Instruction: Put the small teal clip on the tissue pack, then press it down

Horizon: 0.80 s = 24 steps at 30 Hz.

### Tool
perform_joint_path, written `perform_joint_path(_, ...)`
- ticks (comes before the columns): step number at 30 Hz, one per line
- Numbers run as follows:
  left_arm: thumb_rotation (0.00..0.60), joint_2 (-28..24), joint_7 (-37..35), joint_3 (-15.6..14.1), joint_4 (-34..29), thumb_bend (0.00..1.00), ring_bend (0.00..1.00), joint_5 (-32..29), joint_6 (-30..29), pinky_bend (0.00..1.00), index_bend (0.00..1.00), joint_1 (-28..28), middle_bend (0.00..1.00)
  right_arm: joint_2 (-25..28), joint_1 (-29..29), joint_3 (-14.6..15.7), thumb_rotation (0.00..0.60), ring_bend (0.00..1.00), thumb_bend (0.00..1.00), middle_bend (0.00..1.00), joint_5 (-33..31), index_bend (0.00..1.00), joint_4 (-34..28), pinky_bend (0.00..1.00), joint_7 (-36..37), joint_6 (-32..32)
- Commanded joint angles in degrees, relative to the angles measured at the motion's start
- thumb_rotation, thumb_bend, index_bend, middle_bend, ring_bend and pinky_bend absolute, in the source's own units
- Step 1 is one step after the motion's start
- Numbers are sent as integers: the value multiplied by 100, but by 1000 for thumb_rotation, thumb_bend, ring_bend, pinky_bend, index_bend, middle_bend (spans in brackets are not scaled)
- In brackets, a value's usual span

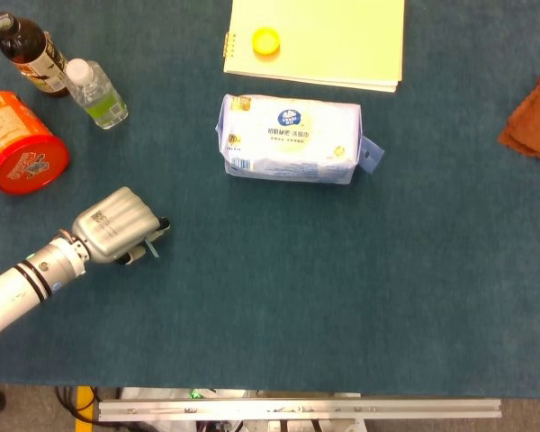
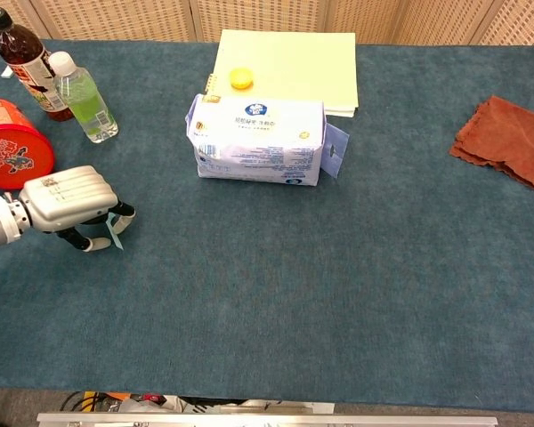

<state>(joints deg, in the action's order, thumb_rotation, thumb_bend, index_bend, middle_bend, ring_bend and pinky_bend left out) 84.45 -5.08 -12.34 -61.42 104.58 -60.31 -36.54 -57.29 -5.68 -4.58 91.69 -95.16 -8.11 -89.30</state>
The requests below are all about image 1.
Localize yellow bottle cap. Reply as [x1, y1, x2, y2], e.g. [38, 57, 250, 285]
[251, 26, 282, 57]

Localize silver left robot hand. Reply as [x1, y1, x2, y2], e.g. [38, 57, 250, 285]
[70, 185, 172, 266]

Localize brown folded cloth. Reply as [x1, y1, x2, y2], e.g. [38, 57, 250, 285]
[497, 64, 540, 170]

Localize white tissue pack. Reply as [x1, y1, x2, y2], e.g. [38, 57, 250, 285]
[214, 93, 386, 185]

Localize pale yellow spiral notebook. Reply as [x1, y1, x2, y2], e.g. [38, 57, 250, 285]
[222, 0, 407, 94]

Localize aluminium profile rail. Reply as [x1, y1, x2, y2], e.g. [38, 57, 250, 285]
[97, 398, 503, 423]

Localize dark tea bottle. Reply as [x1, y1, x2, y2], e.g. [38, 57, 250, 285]
[0, 11, 72, 99]

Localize teal felt table cover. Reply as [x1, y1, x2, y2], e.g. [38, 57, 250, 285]
[0, 0, 540, 400]

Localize clear plastic water bottle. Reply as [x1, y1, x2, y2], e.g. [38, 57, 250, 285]
[64, 57, 130, 131]

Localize white plastic bag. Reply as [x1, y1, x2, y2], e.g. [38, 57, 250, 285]
[119, 386, 262, 432]

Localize black cables under table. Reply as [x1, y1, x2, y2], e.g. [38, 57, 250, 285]
[55, 385, 101, 424]

